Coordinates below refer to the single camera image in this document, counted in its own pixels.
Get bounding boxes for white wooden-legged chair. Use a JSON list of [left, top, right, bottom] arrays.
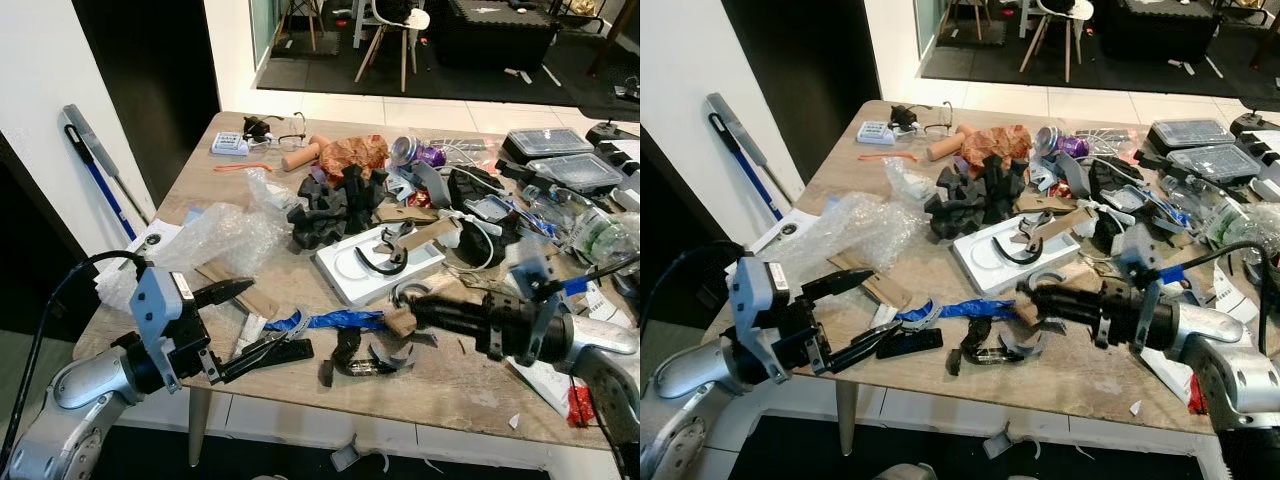
[[1018, 0, 1097, 84], [353, 0, 433, 94]]

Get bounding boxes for grey blue-handled mop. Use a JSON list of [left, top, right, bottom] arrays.
[[705, 92, 807, 223], [62, 103, 153, 243]]

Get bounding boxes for clear bubble wrap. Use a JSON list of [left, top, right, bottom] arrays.
[[95, 167, 293, 317], [788, 157, 933, 273]]

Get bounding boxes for black curved hook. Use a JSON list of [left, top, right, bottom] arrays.
[[354, 243, 412, 278], [989, 233, 1047, 268]]

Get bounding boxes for red snack packet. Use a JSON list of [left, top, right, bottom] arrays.
[[1185, 369, 1212, 417], [565, 384, 597, 430]]

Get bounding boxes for white moulded tray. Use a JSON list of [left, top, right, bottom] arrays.
[[949, 212, 1082, 297], [314, 224, 447, 307]]

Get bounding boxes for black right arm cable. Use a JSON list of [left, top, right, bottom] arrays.
[[1158, 240, 1280, 357], [542, 253, 641, 303]]

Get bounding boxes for grey plastic scrap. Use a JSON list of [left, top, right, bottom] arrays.
[[981, 421, 1022, 462], [329, 434, 367, 474]]

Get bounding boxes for large black box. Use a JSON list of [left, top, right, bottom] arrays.
[[1094, 0, 1222, 67], [434, 0, 562, 72]]

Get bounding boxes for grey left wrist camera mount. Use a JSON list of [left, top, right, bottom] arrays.
[[128, 264, 203, 393], [727, 254, 798, 386]]

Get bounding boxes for crumpled orange-brown paper bag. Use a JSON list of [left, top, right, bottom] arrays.
[[318, 134, 390, 187], [962, 124, 1034, 174]]

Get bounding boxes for grey metal table leg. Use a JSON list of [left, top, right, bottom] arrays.
[[836, 378, 861, 459], [187, 385, 212, 468]]

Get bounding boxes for thin-framed glasses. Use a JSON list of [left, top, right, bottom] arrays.
[[915, 100, 958, 137], [267, 111, 310, 152]]

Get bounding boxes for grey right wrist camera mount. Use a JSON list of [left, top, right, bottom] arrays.
[[1118, 238, 1184, 353], [508, 252, 569, 367]]

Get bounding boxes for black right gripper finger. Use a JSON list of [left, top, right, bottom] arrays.
[[425, 318, 487, 349], [411, 295, 487, 323], [1036, 304, 1101, 334], [1020, 280, 1101, 308]]

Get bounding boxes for black clear-lidded food container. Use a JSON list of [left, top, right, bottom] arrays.
[[499, 127, 597, 167], [524, 152, 627, 197], [1164, 144, 1264, 187], [1144, 119, 1237, 157]]

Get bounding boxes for black controller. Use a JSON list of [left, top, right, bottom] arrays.
[[1229, 109, 1280, 137], [584, 119, 641, 147]]

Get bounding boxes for dark wooden-legged chair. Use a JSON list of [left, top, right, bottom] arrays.
[[274, 0, 322, 57], [934, 0, 987, 47]]

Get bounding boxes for clear green-labelled plastic bottle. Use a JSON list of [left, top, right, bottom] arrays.
[[528, 188, 641, 269], [1165, 183, 1280, 253]]

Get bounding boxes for small brown cardboard scrap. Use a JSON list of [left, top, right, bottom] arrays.
[[383, 305, 420, 340]]

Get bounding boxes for blue plastic strip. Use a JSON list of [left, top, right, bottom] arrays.
[[894, 297, 1021, 325], [262, 307, 392, 337]]

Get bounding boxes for tan cylinder roll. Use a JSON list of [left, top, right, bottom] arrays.
[[281, 135, 332, 174], [926, 125, 977, 164]]

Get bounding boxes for black foam toothed pieces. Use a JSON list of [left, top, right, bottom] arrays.
[[287, 164, 390, 252], [922, 154, 1032, 242]]

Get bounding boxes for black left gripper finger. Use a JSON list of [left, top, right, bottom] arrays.
[[215, 335, 314, 387], [798, 268, 867, 303], [192, 277, 257, 312], [826, 324, 944, 377]]

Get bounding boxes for tan cardboard cutout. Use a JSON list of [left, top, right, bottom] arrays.
[[374, 204, 463, 253], [1012, 194, 1099, 243]]

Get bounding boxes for long brown cardboard strip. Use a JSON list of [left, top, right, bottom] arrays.
[[194, 261, 283, 322], [827, 249, 914, 310]]

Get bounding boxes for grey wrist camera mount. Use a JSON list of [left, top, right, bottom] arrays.
[[727, 254, 798, 386], [508, 252, 569, 367], [1118, 238, 1184, 353], [128, 264, 203, 393]]

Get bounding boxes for purple drink can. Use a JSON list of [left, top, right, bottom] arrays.
[[1033, 126, 1090, 160], [389, 136, 447, 170]]

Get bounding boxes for black rounded shell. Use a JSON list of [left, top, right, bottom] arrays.
[[443, 166, 523, 269], [1084, 154, 1167, 253]]

